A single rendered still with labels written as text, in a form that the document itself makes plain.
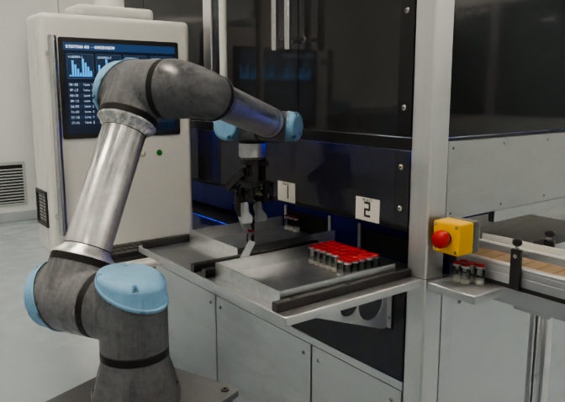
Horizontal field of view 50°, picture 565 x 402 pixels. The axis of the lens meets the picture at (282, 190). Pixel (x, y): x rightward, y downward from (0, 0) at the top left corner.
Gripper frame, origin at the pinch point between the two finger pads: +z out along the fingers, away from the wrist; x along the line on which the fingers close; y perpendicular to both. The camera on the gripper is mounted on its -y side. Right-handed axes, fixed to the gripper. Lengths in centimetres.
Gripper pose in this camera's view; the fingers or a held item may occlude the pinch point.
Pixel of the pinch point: (249, 227)
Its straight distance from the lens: 172.1
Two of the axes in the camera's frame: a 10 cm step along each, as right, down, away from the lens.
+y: 6.0, 1.3, -7.9
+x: 8.0, -1.0, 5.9
